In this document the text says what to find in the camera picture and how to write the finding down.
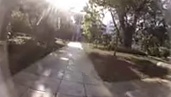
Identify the grey paved slab path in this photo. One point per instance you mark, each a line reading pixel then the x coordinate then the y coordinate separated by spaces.
pixel 68 78

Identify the bare earth bed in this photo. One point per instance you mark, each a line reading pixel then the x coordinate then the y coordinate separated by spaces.
pixel 117 67

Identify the large tree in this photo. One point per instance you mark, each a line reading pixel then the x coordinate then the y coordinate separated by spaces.
pixel 128 21

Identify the dark hedge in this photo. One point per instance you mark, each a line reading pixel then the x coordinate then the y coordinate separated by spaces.
pixel 40 26

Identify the green bushes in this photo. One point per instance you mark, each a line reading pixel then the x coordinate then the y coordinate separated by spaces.
pixel 158 47

